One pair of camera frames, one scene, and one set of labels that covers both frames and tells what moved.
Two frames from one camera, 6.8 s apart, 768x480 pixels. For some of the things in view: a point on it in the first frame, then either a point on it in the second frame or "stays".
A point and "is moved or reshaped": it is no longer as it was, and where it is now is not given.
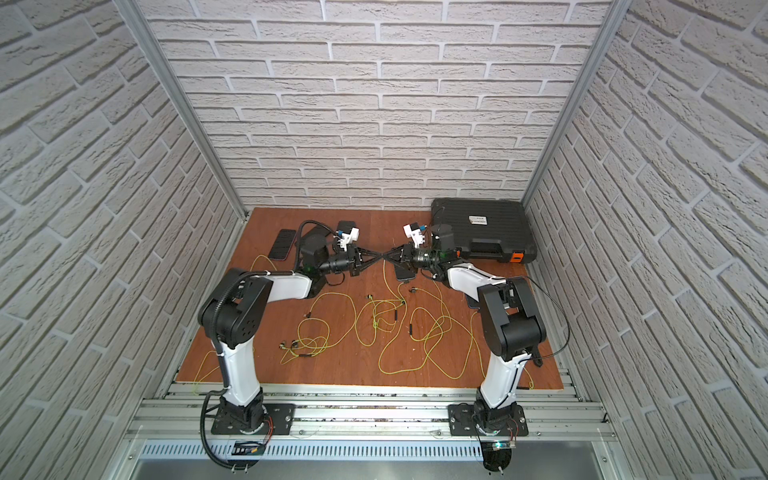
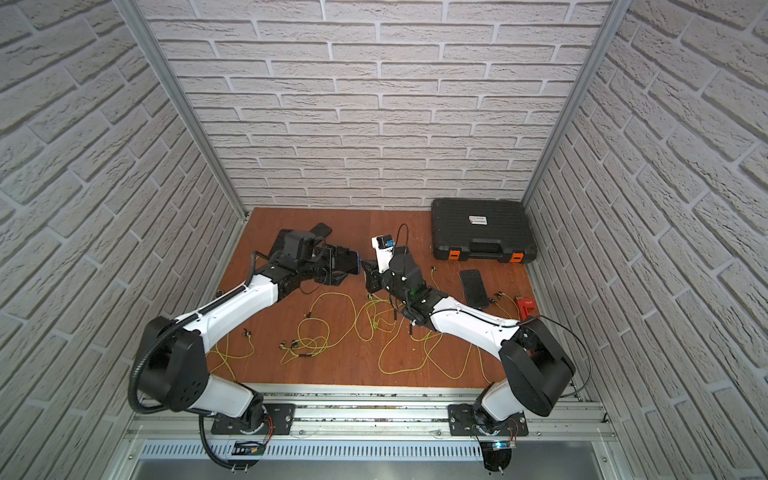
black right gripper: [407, 251] → [373, 275]
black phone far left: [282, 245] stays
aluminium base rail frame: [375, 430] stays
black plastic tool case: [489, 229] stays
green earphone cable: [391, 300] is moved or reshaped
